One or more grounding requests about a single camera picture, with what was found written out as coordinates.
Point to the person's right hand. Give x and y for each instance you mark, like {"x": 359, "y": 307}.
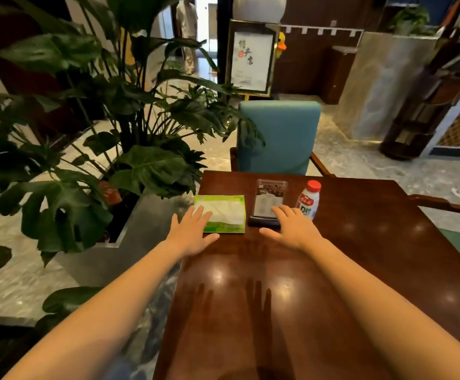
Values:
{"x": 295, "y": 229}

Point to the person's left hand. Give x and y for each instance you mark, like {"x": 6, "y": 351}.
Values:
{"x": 190, "y": 233}

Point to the white milk bottle red cap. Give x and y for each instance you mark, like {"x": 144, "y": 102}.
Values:
{"x": 309, "y": 199}

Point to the clear acrylic menu stand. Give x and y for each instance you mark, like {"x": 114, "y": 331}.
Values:
{"x": 269, "y": 193}

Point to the green tissue box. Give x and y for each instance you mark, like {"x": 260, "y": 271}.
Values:
{"x": 230, "y": 211}

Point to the person's left forearm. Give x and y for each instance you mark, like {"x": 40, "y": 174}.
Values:
{"x": 103, "y": 316}

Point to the person's right forearm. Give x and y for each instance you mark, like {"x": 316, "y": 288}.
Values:
{"x": 384, "y": 312}

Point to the grey metal planter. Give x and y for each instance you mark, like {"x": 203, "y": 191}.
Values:
{"x": 150, "y": 221}

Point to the large green leafy plant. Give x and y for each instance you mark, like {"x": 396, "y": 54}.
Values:
{"x": 150, "y": 166}

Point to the blue upholstered chair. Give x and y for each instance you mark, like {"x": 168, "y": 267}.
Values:
{"x": 281, "y": 134}

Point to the small green leafy plant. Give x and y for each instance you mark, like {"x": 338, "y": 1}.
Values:
{"x": 67, "y": 298}

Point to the dark wooden stand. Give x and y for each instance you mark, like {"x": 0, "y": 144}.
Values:
{"x": 415, "y": 126}

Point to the framed white poster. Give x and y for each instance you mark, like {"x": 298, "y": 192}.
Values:
{"x": 251, "y": 59}

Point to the yellow duck toy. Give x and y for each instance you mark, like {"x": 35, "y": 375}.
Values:
{"x": 280, "y": 45}

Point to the white round lamp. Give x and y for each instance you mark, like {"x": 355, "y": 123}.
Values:
{"x": 259, "y": 7}

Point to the background green potted plant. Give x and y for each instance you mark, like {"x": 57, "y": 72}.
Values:
{"x": 409, "y": 19}

